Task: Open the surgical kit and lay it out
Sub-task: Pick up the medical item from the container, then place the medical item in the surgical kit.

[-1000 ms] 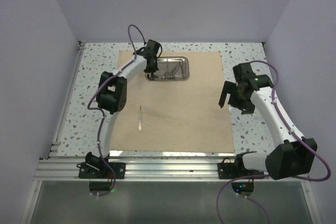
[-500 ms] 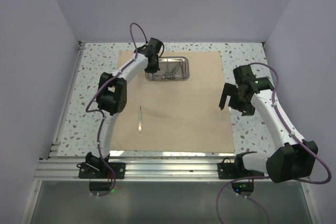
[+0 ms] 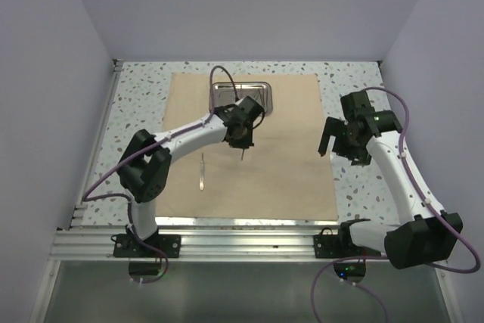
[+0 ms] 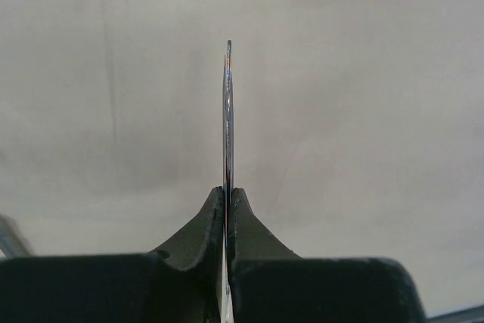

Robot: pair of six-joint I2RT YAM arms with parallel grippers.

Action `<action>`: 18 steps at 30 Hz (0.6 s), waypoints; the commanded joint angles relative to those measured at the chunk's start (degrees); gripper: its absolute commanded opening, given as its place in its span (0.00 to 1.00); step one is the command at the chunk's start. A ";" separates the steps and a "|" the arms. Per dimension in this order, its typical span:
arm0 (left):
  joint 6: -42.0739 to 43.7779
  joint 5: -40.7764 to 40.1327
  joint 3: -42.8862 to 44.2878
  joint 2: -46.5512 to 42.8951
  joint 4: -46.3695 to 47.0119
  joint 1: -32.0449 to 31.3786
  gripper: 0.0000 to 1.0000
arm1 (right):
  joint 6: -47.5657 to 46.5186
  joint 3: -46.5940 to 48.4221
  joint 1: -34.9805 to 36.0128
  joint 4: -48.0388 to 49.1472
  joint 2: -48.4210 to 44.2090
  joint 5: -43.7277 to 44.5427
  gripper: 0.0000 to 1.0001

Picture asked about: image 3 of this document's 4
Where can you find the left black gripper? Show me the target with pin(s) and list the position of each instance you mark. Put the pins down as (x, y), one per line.
(243, 143)

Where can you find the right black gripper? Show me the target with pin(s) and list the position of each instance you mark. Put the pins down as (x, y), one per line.
(359, 156)

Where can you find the steel scalpel handle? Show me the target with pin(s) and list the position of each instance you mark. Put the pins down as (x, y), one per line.
(202, 173)

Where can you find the beige cloth wrap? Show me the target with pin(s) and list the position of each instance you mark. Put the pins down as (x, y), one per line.
(281, 177)

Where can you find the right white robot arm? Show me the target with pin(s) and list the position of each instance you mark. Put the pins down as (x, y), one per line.
(425, 233)

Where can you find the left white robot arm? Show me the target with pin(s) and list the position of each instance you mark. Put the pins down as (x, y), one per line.
(144, 166)

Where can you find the steel instrument tray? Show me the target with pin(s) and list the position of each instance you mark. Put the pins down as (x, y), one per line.
(261, 90)

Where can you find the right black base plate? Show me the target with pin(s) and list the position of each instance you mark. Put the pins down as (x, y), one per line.
(328, 244)

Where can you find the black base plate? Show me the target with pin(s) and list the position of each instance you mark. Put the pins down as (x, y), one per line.
(126, 246)
(328, 244)

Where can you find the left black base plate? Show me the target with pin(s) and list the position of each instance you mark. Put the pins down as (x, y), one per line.
(126, 246)

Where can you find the aluminium rail frame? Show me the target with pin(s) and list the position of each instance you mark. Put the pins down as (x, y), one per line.
(241, 270)

